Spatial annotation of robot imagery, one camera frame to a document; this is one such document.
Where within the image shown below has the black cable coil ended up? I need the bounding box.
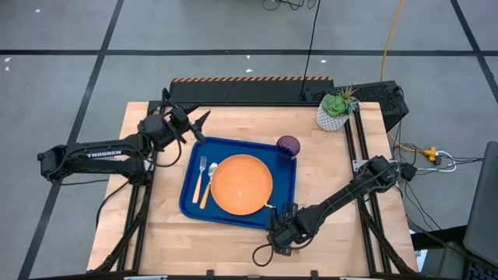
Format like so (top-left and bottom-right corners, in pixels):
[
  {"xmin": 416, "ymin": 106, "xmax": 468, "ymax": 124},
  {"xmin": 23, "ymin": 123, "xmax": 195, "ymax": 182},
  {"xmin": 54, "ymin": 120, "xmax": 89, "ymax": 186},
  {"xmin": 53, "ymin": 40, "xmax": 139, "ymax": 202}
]
[{"xmin": 261, "ymin": 0, "xmax": 318, "ymax": 12}]

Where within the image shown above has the long black cable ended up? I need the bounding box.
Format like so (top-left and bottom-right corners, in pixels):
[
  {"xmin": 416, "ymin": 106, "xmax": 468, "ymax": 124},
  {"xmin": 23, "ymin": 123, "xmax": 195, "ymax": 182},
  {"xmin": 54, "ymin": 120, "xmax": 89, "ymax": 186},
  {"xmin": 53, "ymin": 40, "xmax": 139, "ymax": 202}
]
[{"xmin": 299, "ymin": 0, "xmax": 321, "ymax": 100}]

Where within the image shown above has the orange plate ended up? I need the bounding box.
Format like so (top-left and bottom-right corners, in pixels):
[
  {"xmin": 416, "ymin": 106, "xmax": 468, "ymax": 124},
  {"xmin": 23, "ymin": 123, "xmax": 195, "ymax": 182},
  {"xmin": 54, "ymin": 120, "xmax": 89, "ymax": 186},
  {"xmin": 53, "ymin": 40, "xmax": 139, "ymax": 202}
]
[{"xmin": 210, "ymin": 153, "xmax": 275, "ymax": 216}]

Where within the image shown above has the black box with hazard stripe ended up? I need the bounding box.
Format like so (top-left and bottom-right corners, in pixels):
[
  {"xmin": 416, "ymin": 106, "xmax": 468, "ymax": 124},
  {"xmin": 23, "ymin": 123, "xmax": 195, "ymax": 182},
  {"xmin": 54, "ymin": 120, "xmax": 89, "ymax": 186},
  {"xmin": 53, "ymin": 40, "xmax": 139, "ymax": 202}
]
[{"xmin": 170, "ymin": 76, "xmax": 335, "ymax": 104}]

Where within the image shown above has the black perforated computer case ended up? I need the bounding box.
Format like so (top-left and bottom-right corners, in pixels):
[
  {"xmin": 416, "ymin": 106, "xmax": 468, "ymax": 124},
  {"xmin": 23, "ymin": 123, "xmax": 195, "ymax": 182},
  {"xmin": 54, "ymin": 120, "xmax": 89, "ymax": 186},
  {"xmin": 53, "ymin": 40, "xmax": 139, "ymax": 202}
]
[{"xmin": 305, "ymin": 80, "xmax": 409, "ymax": 128}]

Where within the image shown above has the fork with orange handle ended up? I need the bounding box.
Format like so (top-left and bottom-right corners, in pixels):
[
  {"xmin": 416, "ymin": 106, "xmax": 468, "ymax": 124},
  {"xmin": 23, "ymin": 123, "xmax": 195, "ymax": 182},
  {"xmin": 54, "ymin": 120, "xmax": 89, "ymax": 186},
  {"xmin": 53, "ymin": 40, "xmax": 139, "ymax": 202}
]
[{"xmin": 191, "ymin": 155, "xmax": 209, "ymax": 205}]

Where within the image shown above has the long yellow cable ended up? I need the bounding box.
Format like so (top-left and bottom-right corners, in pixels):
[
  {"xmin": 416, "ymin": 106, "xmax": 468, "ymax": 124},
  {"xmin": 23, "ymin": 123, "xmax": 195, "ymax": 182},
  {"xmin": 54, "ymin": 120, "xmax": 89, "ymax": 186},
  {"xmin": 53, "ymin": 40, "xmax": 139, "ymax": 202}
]
[{"xmin": 380, "ymin": 0, "xmax": 405, "ymax": 82}]

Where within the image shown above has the black power adapter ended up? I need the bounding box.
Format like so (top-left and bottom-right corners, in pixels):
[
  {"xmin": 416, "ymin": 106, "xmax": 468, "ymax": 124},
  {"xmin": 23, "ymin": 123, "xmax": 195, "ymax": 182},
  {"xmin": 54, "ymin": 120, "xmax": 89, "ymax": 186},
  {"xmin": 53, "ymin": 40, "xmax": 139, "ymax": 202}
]
[{"xmin": 400, "ymin": 163, "xmax": 418, "ymax": 182}]

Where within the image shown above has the blue plastic tray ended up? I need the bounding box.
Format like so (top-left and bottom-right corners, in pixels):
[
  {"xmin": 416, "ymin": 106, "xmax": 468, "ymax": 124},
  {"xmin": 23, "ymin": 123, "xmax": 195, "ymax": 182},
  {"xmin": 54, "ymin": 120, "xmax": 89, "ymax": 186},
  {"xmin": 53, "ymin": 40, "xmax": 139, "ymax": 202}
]
[{"xmin": 178, "ymin": 136, "xmax": 298, "ymax": 231}]

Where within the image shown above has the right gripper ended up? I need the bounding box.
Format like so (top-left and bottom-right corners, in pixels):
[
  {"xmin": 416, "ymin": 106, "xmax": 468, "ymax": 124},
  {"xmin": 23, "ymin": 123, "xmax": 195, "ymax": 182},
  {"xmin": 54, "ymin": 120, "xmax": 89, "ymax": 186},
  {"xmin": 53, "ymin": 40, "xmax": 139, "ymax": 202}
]
[{"xmin": 267, "ymin": 201, "xmax": 312, "ymax": 257}]

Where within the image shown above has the curved black cable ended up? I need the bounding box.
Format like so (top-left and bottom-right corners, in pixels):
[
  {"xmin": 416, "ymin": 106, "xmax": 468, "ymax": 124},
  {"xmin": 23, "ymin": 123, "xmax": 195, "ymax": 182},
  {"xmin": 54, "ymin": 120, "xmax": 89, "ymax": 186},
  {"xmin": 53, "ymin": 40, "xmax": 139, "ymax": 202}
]
[{"xmin": 95, "ymin": 180, "xmax": 132, "ymax": 230}]

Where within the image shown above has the succulent in white patterned pot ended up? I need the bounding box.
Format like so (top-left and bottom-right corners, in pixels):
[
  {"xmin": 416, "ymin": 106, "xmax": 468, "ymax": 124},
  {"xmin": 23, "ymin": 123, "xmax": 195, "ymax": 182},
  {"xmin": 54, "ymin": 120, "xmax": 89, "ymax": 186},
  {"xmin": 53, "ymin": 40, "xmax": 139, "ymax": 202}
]
[{"xmin": 314, "ymin": 84, "xmax": 361, "ymax": 132}]

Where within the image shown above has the black metal table frame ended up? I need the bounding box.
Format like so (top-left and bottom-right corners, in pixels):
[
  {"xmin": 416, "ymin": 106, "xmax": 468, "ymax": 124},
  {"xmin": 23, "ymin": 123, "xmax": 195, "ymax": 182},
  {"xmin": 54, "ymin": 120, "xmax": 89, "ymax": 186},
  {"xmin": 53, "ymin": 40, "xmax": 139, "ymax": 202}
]
[{"xmin": 93, "ymin": 87, "xmax": 419, "ymax": 275}]

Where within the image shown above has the spoon with orange handle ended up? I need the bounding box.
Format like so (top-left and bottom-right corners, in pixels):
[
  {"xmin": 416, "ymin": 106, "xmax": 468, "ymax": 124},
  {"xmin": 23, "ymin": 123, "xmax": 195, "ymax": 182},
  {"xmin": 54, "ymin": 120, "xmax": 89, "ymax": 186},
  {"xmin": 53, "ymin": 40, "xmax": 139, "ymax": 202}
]
[{"xmin": 198, "ymin": 162, "xmax": 219, "ymax": 211}]

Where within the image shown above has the white cable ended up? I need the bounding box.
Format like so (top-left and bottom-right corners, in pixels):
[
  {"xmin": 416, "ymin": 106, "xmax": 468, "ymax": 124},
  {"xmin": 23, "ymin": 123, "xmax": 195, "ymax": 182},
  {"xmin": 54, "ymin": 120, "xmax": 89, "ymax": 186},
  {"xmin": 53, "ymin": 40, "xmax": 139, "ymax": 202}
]
[{"xmin": 435, "ymin": 150, "xmax": 457, "ymax": 173}]

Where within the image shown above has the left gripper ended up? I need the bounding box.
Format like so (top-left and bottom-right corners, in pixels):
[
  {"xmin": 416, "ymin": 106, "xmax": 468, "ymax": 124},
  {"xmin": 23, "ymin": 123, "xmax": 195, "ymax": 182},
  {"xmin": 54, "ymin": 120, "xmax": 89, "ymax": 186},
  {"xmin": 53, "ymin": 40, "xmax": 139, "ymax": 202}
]
[{"xmin": 137, "ymin": 101, "xmax": 212, "ymax": 152}]

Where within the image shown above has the purple faceted plastic cup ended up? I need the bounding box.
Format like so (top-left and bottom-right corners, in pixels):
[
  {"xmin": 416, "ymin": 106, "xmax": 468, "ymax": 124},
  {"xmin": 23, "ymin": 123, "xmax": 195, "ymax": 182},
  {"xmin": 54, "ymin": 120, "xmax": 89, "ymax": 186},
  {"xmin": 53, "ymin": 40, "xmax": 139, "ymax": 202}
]
[{"xmin": 275, "ymin": 135, "xmax": 302, "ymax": 160}]

